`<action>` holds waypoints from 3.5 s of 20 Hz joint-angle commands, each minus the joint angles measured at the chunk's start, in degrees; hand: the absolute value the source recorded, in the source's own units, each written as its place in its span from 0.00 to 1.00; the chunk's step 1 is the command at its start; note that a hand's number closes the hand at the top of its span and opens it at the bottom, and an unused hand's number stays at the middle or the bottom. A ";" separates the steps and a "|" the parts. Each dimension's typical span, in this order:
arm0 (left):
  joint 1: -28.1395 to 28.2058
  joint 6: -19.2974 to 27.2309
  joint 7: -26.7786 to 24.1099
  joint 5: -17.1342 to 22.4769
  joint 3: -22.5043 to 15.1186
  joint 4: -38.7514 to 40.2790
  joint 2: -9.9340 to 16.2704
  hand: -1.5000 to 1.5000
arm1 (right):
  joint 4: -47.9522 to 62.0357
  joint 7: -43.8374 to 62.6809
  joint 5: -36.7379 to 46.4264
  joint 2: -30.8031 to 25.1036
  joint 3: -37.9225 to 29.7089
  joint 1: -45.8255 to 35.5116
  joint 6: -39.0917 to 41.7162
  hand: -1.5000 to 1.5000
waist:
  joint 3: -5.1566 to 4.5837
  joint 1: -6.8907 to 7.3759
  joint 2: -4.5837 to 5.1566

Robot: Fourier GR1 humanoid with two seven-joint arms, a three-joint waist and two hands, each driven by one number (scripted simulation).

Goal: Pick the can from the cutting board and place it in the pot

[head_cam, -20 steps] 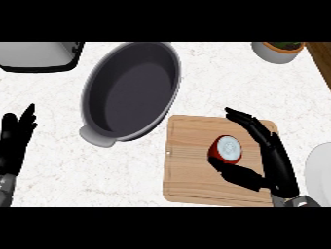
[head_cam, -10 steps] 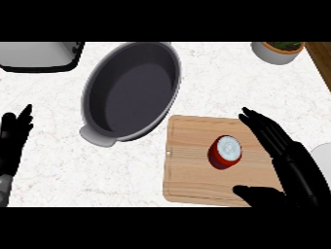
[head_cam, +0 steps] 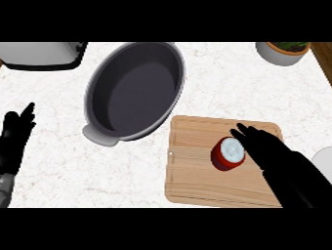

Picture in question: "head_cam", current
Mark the red can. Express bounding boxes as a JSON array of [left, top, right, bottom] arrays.
[[209, 137, 248, 172]]

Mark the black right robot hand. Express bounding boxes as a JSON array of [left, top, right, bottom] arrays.
[[228, 122, 332, 209]]

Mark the wooden cutting board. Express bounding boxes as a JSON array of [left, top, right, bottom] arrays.
[[165, 114, 284, 209]]

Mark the dark grey oval pot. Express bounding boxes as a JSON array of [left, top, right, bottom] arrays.
[[81, 42, 186, 147]]

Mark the white and black appliance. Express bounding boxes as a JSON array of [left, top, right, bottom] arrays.
[[0, 42, 90, 72]]

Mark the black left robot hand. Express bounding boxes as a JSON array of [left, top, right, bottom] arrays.
[[0, 102, 37, 185]]

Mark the white potted plant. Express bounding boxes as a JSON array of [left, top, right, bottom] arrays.
[[253, 42, 312, 67]]

